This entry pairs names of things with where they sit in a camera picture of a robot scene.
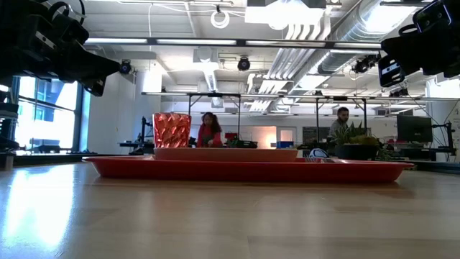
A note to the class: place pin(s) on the silver air duct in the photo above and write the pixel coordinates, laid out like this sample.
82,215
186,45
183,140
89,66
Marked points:
352,32

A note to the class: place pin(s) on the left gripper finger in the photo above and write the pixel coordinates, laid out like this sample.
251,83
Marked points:
95,87
93,68

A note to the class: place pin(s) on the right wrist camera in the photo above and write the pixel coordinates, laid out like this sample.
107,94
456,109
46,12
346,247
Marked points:
433,16

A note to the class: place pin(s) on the black computer monitor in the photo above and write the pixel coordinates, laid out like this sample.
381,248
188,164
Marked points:
413,128

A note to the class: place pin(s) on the person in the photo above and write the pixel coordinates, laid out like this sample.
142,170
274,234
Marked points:
208,138
338,124

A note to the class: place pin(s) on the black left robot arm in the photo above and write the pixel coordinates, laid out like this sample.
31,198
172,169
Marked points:
21,43

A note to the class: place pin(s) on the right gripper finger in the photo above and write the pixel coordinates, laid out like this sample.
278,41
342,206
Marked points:
390,72

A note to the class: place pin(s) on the black metal workstation frame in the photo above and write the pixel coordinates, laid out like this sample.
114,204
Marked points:
339,98
214,95

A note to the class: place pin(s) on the red plastic tray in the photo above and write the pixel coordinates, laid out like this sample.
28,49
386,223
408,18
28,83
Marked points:
233,172

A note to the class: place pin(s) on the red faceted plastic cup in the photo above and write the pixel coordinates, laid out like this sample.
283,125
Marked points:
171,129

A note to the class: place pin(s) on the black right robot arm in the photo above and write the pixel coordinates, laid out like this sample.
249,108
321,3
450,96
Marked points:
454,54

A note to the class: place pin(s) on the potted succulent plant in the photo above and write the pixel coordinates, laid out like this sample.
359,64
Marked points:
354,151

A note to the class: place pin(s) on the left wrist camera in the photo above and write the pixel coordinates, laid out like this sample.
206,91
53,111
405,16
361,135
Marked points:
73,32

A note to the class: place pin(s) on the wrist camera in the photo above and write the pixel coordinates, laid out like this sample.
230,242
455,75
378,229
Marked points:
433,16
73,32

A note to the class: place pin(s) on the black bar with light strips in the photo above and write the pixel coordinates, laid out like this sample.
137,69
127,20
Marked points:
240,43

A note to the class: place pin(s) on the blue box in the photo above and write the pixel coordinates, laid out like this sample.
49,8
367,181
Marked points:
284,144

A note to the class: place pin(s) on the black ceiling spotlight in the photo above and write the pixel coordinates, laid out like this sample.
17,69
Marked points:
244,64
125,67
363,64

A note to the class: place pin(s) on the peach plastic plate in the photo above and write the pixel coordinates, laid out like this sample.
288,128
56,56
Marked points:
226,154

